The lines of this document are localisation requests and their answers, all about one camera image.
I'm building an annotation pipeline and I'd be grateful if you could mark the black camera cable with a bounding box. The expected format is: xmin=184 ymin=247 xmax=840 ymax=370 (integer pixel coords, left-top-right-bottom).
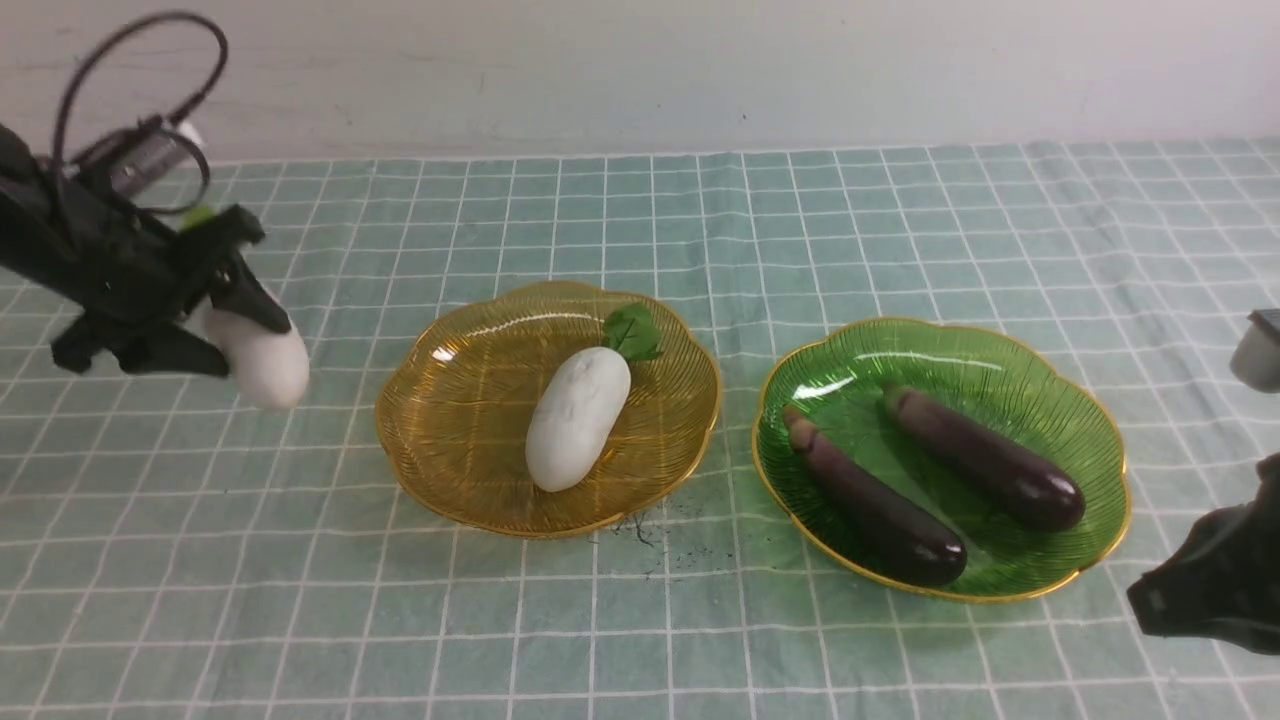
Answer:
xmin=52 ymin=12 xmax=230 ymax=217

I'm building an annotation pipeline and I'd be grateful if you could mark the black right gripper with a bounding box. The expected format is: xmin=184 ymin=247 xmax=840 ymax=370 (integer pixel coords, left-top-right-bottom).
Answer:
xmin=1126 ymin=505 xmax=1279 ymax=656

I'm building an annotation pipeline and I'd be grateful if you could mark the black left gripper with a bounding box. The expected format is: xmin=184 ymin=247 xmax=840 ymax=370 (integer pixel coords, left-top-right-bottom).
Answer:
xmin=20 ymin=179 xmax=293 ymax=378

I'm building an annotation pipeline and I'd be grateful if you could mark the green checkered tablecloth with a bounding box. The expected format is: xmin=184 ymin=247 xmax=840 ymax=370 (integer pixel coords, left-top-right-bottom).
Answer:
xmin=1 ymin=137 xmax=1277 ymax=719

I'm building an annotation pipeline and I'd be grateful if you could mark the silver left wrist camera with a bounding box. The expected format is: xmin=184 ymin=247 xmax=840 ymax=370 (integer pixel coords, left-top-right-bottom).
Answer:
xmin=74 ymin=117 xmax=212 ymax=199

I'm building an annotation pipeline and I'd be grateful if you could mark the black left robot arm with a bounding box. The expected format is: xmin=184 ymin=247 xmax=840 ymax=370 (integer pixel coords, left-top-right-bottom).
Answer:
xmin=3 ymin=128 xmax=293 ymax=378

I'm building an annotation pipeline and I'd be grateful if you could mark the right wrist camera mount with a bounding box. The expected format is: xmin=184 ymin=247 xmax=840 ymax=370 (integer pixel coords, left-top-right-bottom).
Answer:
xmin=1229 ymin=307 xmax=1280 ymax=395

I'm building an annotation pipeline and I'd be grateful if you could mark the amber plastic plate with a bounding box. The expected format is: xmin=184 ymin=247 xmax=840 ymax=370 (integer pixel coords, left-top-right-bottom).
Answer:
xmin=375 ymin=281 xmax=723 ymax=539

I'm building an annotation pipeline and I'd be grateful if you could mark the white radish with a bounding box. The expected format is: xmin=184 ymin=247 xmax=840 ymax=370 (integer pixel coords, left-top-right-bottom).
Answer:
xmin=525 ymin=304 xmax=660 ymax=493
xmin=180 ymin=202 xmax=312 ymax=411

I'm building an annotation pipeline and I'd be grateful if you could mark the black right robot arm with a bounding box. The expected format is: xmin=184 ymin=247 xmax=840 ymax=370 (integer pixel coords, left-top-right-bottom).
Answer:
xmin=1126 ymin=454 xmax=1279 ymax=656

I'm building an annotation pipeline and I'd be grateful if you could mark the purple eggplant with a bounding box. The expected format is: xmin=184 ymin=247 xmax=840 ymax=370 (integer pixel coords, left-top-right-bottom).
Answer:
xmin=782 ymin=405 xmax=968 ymax=588
xmin=881 ymin=383 xmax=1085 ymax=533

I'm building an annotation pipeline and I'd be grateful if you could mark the green plastic plate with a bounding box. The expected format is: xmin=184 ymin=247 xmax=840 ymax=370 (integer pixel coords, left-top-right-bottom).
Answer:
xmin=751 ymin=316 xmax=1132 ymax=603

